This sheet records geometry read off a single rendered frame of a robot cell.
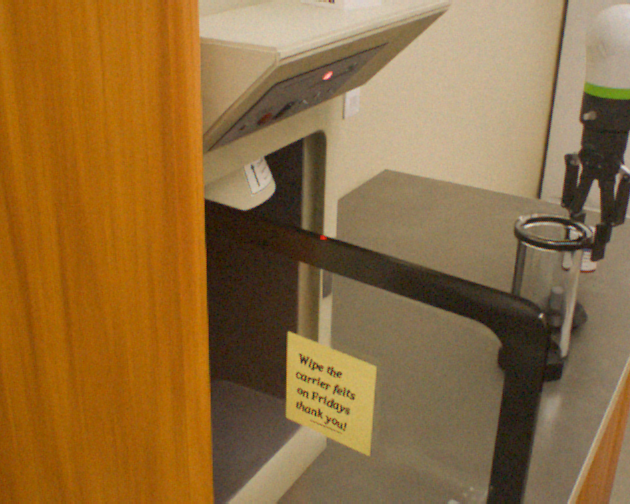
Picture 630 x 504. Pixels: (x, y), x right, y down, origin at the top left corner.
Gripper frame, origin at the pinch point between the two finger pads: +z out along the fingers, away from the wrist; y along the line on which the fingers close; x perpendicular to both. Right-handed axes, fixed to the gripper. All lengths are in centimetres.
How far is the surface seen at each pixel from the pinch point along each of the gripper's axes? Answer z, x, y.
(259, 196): -29, -79, 15
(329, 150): -31, -68, 12
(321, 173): -27, -67, 9
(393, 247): 9.2, -17.3, -31.3
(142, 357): -27, -100, 32
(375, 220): 9.2, -11.2, -43.9
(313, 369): -25, -90, 38
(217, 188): -31, -84, 15
